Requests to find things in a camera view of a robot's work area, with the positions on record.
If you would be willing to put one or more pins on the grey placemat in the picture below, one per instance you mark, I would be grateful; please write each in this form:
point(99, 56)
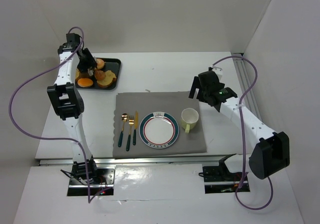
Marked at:
point(145, 103)

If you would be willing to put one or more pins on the white plate green rim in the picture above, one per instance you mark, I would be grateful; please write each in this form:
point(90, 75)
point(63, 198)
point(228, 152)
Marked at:
point(159, 130)

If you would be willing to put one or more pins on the aluminium rail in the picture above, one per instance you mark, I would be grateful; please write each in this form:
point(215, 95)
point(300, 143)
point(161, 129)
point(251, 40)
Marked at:
point(243, 68)
point(160, 160)

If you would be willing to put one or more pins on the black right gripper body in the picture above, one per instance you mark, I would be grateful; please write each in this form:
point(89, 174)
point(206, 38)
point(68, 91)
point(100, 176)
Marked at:
point(200, 88)

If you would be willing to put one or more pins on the sliced bread loaf end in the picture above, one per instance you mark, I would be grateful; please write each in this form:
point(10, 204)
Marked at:
point(77, 75)

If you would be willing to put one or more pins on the light green mug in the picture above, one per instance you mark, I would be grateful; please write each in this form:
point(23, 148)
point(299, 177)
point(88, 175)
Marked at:
point(189, 118)

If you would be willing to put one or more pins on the aluminium rail front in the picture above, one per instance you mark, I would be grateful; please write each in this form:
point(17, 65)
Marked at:
point(160, 160)

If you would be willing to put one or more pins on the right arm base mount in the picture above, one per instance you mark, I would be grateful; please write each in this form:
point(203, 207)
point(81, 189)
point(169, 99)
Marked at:
point(219, 179)

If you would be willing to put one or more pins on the brown muffin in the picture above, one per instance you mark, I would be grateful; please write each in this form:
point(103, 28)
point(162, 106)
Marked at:
point(99, 75)

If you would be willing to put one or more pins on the gold knife green handle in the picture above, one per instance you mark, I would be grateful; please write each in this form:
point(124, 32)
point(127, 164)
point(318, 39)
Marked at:
point(136, 122)

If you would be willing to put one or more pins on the gold fork green handle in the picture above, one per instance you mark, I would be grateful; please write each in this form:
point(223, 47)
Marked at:
point(131, 121)

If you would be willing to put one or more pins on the orange glazed donut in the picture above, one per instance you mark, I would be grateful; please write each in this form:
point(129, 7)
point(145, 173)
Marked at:
point(100, 64)

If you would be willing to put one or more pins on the black food tray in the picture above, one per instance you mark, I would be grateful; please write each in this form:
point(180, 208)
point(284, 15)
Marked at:
point(111, 64)

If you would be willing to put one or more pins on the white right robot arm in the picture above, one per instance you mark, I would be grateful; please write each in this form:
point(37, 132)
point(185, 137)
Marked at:
point(271, 150)

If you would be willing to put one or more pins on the orange round bun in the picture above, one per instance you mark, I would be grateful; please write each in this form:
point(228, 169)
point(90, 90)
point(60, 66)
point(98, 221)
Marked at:
point(85, 82)

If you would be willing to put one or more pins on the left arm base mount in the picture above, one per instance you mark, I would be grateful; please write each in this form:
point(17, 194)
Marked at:
point(101, 185)

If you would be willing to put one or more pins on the gold spoon green handle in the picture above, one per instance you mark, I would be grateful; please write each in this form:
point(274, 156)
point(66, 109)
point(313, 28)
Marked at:
point(124, 118)

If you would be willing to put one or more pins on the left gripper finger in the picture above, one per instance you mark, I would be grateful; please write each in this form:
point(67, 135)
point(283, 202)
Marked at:
point(95, 65)
point(90, 72)

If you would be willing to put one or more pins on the bread slice with crust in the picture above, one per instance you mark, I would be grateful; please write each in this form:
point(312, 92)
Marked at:
point(108, 81)

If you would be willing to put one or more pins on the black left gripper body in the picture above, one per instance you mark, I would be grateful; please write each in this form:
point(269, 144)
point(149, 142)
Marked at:
point(85, 66)

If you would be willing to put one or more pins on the aluminium rail right side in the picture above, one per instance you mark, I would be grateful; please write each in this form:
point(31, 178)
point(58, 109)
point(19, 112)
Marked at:
point(243, 68)

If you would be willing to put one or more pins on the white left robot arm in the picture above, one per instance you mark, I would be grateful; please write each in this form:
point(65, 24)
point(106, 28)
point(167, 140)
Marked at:
point(69, 105)

